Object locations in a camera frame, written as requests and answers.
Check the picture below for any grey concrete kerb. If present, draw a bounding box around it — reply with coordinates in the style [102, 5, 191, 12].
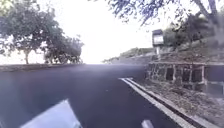
[125, 77, 221, 128]

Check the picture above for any robot's own part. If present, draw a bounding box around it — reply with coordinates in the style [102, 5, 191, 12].
[141, 119, 155, 128]

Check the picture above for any dark stone block wall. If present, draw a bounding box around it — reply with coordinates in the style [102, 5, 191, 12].
[145, 61, 224, 98]

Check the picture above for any dark asphalt road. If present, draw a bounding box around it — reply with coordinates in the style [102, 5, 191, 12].
[0, 63, 183, 128]

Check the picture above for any tree with overhanging branches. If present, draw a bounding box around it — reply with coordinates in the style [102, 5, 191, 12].
[106, 0, 224, 38]

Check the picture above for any small leafy tree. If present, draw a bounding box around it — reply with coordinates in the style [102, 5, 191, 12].
[43, 34, 84, 65]

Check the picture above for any sign board on post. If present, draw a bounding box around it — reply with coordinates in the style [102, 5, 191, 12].
[151, 29, 165, 61]

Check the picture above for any brown dirt verge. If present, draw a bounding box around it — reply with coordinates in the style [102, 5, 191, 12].
[139, 79, 224, 128]

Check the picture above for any low roadside bank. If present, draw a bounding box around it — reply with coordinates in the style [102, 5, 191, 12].
[0, 63, 86, 73]

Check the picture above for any white painted edge line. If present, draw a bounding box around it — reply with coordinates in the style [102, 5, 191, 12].
[119, 77, 198, 128]

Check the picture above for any bushy hillside slope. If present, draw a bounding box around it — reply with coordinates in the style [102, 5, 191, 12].
[102, 13, 224, 66]

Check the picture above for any large leafy tree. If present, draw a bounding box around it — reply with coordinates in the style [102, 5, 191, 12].
[0, 0, 64, 65]

